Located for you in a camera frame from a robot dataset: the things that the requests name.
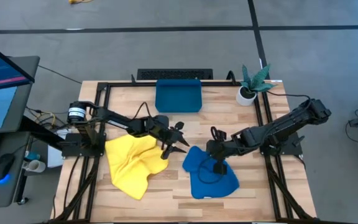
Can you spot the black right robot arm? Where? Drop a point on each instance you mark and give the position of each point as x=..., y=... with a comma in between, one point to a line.
x=278, y=127

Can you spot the black support beam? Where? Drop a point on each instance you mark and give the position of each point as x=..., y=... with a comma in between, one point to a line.
x=39, y=132

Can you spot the white box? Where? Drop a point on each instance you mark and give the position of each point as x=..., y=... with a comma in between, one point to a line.
x=53, y=158

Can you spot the grey computer cart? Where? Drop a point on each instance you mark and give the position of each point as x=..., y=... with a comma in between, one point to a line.
x=23, y=102

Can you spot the yellow microfiber towel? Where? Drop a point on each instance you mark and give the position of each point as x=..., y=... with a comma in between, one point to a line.
x=129, y=165

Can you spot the blue plastic basket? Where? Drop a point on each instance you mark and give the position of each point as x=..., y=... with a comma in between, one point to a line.
x=179, y=96

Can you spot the black floor vent grille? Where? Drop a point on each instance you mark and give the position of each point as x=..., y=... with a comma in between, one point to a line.
x=172, y=74

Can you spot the blue microfiber towel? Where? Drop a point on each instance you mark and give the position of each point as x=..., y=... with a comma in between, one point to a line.
x=216, y=186

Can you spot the black computer mouse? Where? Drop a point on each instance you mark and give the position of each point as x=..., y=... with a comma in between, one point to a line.
x=3, y=165

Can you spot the teal plastic object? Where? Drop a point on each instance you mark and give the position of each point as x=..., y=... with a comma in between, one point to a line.
x=33, y=155

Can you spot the white mug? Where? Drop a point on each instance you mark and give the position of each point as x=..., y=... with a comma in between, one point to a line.
x=36, y=166

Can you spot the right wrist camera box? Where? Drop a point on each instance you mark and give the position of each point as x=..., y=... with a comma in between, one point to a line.
x=220, y=168

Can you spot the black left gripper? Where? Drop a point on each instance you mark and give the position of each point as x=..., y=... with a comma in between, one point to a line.
x=163, y=132

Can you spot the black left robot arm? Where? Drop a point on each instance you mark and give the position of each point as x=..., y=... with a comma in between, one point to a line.
x=117, y=119

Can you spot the green plant in white pot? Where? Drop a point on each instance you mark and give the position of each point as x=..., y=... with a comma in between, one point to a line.
x=245, y=98

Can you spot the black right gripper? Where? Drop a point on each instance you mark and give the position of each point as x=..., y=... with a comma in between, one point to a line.
x=221, y=147

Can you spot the black aluminium table frame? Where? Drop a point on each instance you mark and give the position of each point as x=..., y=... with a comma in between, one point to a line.
x=126, y=84

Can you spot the black frame bracket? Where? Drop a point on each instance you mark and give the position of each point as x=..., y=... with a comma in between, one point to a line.
x=228, y=77
x=133, y=79

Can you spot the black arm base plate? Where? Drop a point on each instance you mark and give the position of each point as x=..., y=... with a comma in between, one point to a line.
x=70, y=151
x=292, y=151

